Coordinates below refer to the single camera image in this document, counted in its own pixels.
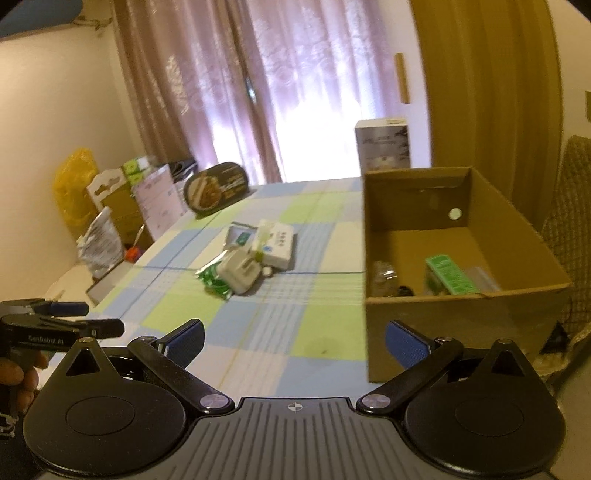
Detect checkered tablecloth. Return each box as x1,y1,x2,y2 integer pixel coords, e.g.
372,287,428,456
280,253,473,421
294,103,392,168
43,177,371,407

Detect clear plastic box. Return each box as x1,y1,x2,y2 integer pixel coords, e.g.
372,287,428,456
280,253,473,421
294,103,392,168
464,266,501,293

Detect silver foil pouch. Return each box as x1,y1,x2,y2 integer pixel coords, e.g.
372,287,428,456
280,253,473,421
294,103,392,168
224,222,257,252

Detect green leaf pattern packet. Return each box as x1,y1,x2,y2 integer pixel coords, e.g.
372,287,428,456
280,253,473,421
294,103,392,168
195,260,233,301

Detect white blue medicine box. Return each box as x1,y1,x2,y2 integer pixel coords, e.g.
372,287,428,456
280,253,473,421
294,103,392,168
250,220,294,270

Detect white appliance retail box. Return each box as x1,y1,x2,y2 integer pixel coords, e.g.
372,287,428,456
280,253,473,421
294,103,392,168
355,118,411,175

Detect white printed plastic bag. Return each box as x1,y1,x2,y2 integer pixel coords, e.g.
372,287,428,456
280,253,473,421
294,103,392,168
76,206,124,280

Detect clear plastic container with clip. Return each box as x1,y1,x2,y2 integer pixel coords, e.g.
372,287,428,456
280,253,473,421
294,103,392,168
370,260,399,297

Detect pink curtain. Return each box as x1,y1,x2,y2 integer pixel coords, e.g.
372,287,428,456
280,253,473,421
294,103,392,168
111,1,401,184

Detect green white carton box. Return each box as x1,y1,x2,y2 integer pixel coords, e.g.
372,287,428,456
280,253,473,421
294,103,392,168
424,254,480,296

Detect brown cardboard box stack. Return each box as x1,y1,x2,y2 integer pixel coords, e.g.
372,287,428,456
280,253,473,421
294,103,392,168
87,168,153,251

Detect white printed paper sheet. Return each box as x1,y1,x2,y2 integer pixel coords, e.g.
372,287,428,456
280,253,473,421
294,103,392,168
132,165,183,241

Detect large brown cardboard box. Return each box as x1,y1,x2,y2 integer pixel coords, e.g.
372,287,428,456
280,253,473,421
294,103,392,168
363,167,571,382

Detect quilted brown chair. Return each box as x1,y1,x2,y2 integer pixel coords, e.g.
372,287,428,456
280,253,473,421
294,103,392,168
542,135,590,342

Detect yellow plastic bag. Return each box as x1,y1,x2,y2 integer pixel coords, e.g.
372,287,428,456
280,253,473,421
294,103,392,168
53,148,99,240

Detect wooden door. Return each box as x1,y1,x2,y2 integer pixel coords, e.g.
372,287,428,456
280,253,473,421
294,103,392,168
411,1,563,228

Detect green tissue packs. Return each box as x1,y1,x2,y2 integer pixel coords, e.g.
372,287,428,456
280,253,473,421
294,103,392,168
121,156,154,186

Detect black instant noodle bowl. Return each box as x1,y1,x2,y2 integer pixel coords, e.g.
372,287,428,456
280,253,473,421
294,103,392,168
183,162,250,218

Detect white power adapter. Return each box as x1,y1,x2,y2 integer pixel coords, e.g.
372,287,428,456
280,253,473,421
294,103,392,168
216,249,262,295

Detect person's left hand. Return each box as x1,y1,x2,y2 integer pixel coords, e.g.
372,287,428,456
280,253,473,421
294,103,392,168
0,351,48,414

